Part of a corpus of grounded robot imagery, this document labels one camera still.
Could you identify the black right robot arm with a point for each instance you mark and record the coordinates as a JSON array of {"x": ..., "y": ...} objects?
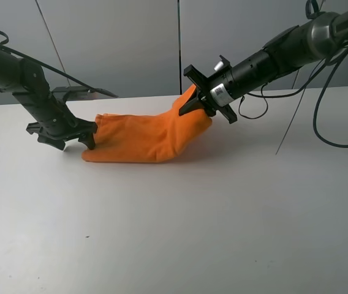
[{"x": 322, "y": 37}]

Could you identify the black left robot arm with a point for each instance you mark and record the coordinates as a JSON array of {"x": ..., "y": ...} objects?
[{"x": 26, "y": 81}]

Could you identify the orange towel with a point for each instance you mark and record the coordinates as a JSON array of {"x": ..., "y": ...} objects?
[{"x": 146, "y": 139}]

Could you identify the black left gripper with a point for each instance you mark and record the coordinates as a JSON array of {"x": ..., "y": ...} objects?
[{"x": 57, "y": 133}]

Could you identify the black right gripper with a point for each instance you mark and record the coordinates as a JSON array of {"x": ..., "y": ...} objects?
[{"x": 210, "y": 94}]

